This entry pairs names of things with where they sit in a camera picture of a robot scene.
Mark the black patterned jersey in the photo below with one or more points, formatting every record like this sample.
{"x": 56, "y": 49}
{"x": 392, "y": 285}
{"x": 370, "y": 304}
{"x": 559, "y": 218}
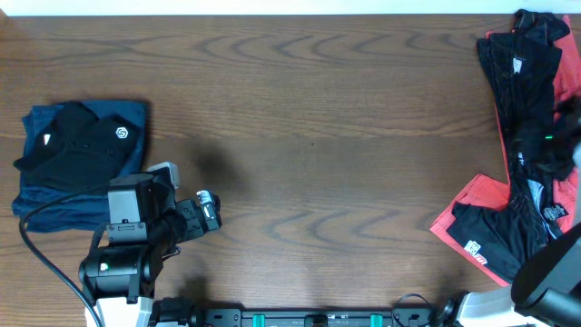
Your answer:
{"x": 522, "y": 91}

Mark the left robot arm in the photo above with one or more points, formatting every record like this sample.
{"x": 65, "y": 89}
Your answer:
{"x": 126, "y": 256}

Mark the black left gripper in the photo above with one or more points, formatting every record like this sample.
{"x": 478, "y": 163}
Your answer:
{"x": 192, "y": 218}

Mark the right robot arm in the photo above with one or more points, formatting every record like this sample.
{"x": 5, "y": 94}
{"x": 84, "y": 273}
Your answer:
{"x": 522, "y": 243}

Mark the folded black polo shirt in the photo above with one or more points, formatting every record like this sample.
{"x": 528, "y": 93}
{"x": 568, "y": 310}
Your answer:
{"x": 78, "y": 145}

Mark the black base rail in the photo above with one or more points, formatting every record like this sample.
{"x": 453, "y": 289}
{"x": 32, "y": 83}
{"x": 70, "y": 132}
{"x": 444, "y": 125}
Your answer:
{"x": 318, "y": 318}

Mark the folded navy blue garment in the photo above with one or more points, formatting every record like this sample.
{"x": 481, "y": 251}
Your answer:
{"x": 51, "y": 210}

